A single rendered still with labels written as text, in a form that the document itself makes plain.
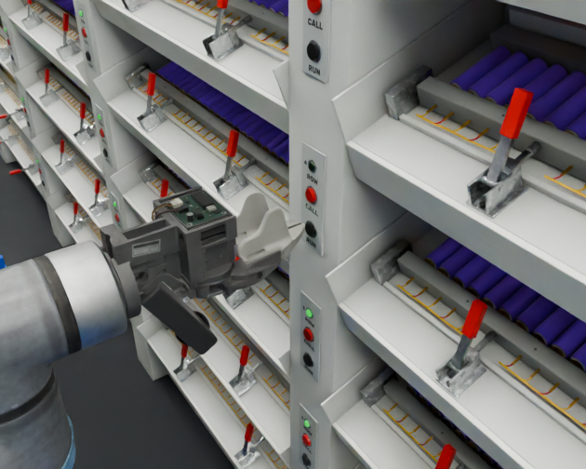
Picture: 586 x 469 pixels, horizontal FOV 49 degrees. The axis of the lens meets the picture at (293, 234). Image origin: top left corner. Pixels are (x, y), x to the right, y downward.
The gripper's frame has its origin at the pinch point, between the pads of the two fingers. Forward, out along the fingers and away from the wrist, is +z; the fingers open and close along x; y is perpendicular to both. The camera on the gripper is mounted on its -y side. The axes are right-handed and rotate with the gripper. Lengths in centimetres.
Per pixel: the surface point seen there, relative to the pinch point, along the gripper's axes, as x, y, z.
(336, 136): -3.5, 12.2, 2.6
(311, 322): -0.3, -13.4, 2.4
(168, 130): 45.0, -6.3, 5.9
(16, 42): 135, -14, 3
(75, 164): 119, -45, 8
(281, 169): 16.8, -2.4, 9.6
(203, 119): 38.0, -2.6, 8.9
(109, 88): 65, -5, 4
